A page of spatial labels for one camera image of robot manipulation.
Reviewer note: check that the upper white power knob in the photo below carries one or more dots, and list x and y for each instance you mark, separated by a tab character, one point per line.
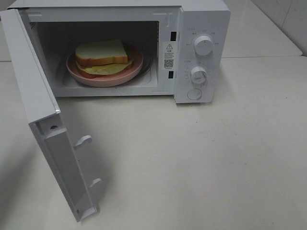
203	45

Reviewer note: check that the sandwich with lettuce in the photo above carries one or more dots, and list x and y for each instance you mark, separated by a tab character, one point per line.
103	58

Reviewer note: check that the round white door button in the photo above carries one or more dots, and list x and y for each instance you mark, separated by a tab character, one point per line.
194	94

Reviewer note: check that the pink round plate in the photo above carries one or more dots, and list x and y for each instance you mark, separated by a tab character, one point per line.
115	74

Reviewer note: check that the glass microwave turntable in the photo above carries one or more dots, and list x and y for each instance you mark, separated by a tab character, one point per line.
143	78

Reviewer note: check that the white microwave oven body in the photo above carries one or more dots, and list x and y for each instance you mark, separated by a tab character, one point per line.
146	24

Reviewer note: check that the white warning sticker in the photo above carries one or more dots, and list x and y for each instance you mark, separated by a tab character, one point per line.
169	54

